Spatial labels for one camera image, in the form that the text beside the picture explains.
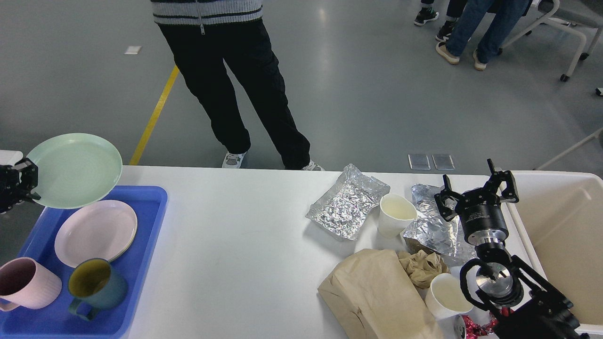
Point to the person in black trousers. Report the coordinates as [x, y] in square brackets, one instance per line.
[208, 39]

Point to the white paper cup lower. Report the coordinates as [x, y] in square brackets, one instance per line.
[445, 298]

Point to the blue plastic tray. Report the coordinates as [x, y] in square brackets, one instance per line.
[55, 321]

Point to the beige plastic bin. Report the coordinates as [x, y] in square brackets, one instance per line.
[560, 220]

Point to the red candy wrapper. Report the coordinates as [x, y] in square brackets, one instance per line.
[466, 328]

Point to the pink mug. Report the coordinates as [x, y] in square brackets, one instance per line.
[26, 283]

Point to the white paper cup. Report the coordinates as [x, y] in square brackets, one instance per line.
[396, 214]
[445, 298]

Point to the brown paper bag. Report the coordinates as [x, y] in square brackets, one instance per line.
[372, 297]

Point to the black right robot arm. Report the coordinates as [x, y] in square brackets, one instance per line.
[524, 303]

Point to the white paper cup upper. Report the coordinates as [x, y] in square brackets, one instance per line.
[396, 214]

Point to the dark teal mug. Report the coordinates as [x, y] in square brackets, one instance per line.
[95, 285]

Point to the crumpled brown napkin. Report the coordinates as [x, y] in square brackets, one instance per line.
[422, 267]

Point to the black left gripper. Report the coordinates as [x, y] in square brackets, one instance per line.
[18, 184]

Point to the small white side table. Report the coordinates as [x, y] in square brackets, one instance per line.
[8, 157]

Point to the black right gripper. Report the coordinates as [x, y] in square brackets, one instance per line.
[479, 210]

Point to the mint green plate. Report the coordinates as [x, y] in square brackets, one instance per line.
[75, 170]

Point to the foil sheet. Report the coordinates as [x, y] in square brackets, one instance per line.
[432, 234]
[343, 209]

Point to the white office chair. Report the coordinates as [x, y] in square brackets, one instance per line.
[563, 15]

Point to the pink plate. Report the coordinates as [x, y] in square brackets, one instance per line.
[104, 229]

